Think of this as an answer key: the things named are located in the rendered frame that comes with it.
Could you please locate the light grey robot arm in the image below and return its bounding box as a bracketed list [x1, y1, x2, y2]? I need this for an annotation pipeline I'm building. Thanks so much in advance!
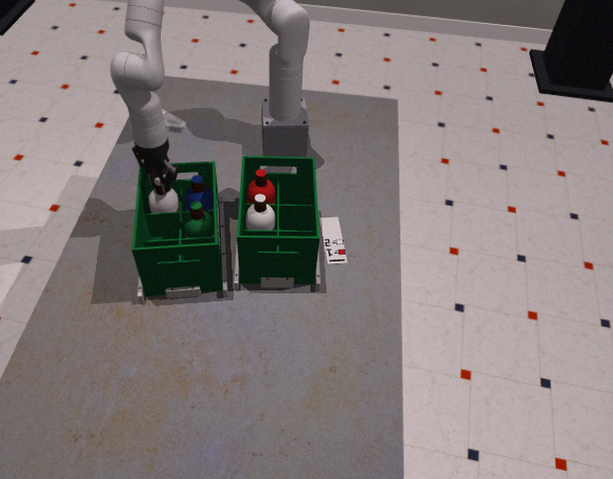
[110, 0, 309, 149]

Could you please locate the white paper pick list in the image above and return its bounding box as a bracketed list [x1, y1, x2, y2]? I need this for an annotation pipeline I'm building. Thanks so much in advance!
[319, 217, 347, 264]

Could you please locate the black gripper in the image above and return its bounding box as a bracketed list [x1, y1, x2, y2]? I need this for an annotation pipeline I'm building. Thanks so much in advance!
[132, 139, 179, 194]

